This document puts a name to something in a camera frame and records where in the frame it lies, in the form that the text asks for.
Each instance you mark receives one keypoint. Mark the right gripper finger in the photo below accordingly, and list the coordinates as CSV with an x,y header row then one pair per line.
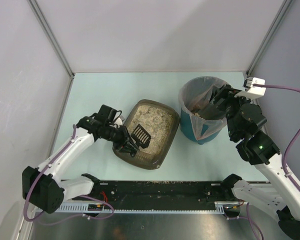
x,y
221,103
217,94

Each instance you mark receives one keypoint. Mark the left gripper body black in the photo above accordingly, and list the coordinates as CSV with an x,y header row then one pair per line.
x,y
125,139

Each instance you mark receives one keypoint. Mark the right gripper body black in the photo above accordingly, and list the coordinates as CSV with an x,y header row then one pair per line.
x,y
221,99

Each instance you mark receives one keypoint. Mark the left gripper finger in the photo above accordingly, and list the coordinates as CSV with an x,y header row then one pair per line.
x,y
132,151
130,141

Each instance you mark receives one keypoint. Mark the black litter scoop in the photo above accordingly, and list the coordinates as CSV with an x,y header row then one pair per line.
x,y
141,137

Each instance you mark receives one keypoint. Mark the blue trash bin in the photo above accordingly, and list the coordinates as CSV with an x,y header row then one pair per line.
x,y
190,125

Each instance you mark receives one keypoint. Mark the clear plastic bin liner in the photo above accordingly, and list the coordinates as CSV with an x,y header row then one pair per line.
x,y
202,100

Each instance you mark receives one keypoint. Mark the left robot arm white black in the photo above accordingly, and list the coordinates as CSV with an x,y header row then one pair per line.
x,y
43,187

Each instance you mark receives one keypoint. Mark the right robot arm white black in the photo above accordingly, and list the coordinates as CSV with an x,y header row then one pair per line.
x,y
244,122

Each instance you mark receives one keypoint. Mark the brown litter box tray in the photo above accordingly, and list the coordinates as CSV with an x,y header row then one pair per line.
x,y
152,126

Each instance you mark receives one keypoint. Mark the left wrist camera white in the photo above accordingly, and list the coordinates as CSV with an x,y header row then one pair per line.
x,y
119,121

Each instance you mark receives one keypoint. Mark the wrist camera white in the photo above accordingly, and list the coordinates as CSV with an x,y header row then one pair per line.
x,y
119,121
253,88

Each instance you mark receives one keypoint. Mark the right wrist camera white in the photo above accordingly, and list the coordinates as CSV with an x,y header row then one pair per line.
x,y
253,88

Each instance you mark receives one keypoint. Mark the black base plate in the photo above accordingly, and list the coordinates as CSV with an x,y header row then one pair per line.
x,y
123,192

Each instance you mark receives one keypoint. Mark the grey slotted cable duct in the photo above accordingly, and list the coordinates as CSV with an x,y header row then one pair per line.
x,y
198,207

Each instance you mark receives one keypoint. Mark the right aluminium frame post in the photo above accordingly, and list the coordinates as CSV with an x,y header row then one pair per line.
x,y
274,27

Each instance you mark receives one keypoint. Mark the aluminium frame post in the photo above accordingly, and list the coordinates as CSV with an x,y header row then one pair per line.
x,y
40,16
274,27

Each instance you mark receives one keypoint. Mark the left aluminium frame post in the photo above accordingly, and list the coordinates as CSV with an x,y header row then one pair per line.
x,y
40,16

